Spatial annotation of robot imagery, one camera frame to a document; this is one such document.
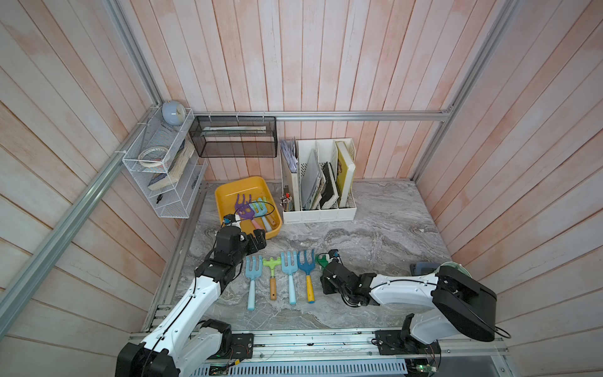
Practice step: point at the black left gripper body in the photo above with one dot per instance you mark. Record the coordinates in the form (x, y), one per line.
(246, 247)

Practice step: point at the white file organizer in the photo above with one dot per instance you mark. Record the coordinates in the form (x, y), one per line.
(309, 171)

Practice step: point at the yellow book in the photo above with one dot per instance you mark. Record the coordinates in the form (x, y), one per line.
(345, 171)

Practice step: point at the blue grey small device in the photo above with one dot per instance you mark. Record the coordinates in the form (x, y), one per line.
(423, 268)

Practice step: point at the books on wire shelf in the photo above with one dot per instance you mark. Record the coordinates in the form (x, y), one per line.
(176, 169)

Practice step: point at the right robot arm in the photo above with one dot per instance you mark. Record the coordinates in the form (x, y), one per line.
(457, 304)

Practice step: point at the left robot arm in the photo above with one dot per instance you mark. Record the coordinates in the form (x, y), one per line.
(183, 311)

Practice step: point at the blue fork yellow handle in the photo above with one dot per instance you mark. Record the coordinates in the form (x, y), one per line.
(307, 264)

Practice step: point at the white wire shelf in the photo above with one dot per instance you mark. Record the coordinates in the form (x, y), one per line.
(173, 201)

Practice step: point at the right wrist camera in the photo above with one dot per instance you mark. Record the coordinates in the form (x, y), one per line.
(333, 254)

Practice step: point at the coloured pencils bundle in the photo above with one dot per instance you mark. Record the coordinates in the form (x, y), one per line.
(287, 202)

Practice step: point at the green bucket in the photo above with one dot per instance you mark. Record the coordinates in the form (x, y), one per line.
(454, 266)

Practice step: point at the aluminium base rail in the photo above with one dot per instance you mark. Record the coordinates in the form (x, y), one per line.
(344, 344)

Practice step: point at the tape roll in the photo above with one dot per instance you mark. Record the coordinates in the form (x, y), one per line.
(153, 157)

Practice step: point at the green rake wooden handle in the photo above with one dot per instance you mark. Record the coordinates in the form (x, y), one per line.
(272, 263)

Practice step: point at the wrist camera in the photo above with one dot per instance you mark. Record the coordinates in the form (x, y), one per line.
(333, 254)
(230, 220)

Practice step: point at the black mesh basket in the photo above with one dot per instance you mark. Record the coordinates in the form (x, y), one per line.
(234, 136)

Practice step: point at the dark green rake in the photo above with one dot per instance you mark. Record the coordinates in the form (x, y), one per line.
(323, 260)

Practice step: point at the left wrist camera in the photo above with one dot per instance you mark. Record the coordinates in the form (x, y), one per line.
(230, 220)

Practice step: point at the purple rake pink handle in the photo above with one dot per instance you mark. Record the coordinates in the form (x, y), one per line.
(245, 211)

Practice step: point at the light blue hand fork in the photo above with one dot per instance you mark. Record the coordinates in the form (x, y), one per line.
(253, 271)

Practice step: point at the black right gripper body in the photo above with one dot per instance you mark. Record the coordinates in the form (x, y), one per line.
(327, 287)

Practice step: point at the yellow storage tray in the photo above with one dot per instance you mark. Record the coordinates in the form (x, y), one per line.
(252, 189)

